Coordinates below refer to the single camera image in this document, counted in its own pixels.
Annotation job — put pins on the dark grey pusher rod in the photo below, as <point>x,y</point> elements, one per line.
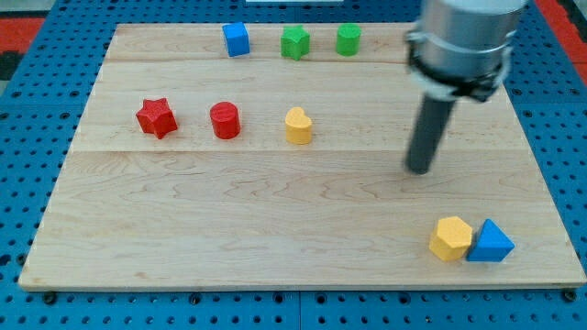
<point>432,119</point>

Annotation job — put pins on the green cylinder block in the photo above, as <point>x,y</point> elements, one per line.
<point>348,39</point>

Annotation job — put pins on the blue cube block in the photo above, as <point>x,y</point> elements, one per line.
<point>236,39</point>

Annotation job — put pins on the yellow hexagon block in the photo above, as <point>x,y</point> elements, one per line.
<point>450,239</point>

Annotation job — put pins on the red cylinder block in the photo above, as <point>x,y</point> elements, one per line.
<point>225,120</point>

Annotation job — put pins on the green star block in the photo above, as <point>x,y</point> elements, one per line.
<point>295,42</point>

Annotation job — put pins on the yellow heart block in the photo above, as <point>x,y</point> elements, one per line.
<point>298,126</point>

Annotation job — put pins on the red star block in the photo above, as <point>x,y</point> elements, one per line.
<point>156,117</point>

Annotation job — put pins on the blue triangle block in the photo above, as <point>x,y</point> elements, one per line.
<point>491,244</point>

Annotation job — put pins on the wooden board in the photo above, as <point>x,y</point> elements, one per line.
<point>196,213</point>

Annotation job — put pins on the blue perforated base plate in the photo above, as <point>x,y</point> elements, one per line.
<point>41,107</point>

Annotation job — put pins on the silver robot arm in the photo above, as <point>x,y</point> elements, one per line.
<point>462,48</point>

